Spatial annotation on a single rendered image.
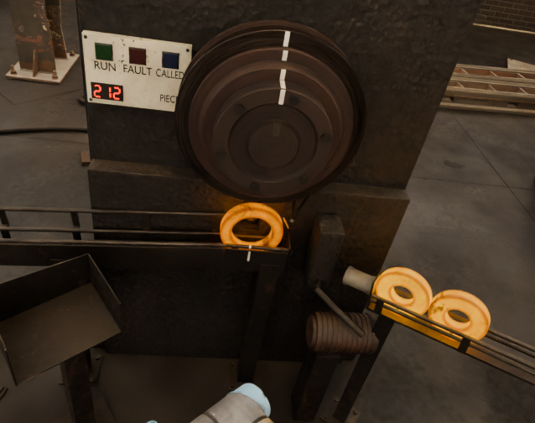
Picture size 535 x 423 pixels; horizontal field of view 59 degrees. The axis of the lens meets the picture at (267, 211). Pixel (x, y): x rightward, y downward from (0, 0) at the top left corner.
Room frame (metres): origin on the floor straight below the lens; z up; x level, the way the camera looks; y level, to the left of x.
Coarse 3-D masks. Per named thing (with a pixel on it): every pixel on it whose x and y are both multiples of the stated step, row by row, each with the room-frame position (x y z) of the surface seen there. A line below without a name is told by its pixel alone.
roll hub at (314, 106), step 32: (256, 96) 0.94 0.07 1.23; (288, 96) 0.95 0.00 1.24; (224, 128) 0.93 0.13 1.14; (256, 128) 0.94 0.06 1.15; (288, 128) 0.95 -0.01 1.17; (320, 128) 0.97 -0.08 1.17; (224, 160) 0.93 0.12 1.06; (256, 160) 0.94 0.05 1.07; (288, 160) 0.95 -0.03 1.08; (320, 160) 0.97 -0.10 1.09
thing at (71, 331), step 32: (0, 288) 0.72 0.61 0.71; (32, 288) 0.77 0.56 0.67; (64, 288) 0.83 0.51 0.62; (96, 288) 0.85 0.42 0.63; (0, 320) 0.71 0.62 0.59; (32, 320) 0.73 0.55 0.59; (64, 320) 0.74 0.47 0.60; (96, 320) 0.76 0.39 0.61; (32, 352) 0.64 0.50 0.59; (64, 352) 0.65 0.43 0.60; (64, 416) 0.78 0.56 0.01; (96, 416) 0.80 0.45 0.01
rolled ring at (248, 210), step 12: (252, 204) 1.07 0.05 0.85; (228, 216) 1.04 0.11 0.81; (240, 216) 1.04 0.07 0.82; (252, 216) 1.05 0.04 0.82; (264, 216) 1.06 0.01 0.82; (276, 216) 1.07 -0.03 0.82; (228, 228) 1.04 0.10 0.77; (276, 228) 1.06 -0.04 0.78; (228, 240) 1.04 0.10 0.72; (240, 240) 1.07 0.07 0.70; (264, 240) 1.08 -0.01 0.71; (276, 240) 1.07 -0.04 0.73
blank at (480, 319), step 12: (432, 300) 0.94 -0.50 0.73; (444, 300) 0.92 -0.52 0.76; (456, 300) 0.91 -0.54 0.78; (468, 300) 0.90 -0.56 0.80; (480, 300) 0.91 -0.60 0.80; (432, 312) 0.92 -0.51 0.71; (444, 312) 0.91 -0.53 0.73; (468, 312) 0.89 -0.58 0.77; (480, 312) 0.88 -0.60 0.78; (432, 324) 0.92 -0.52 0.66; (444, 324) 0.90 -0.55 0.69; (456, 324) 0.91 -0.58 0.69; (468, 324) 0.90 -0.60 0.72; (480, 324) 0.87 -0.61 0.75; (444, 336) 0.90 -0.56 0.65; (480, 336) 0.87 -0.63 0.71
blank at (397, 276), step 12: (384, 276) 0.99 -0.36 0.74; (396, 276) 0.98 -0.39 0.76; (408, 276) 0.97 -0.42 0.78; (420, 276) 0.98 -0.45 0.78; (384, 288) 0.98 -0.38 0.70; (408, 288) 0.96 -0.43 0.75; (420, 288) 0.95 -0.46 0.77; (396, 300) 0.97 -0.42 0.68; (408, 300) 0.97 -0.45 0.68; (420, 300) 0.94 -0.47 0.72; (420, 312) 0.93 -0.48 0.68
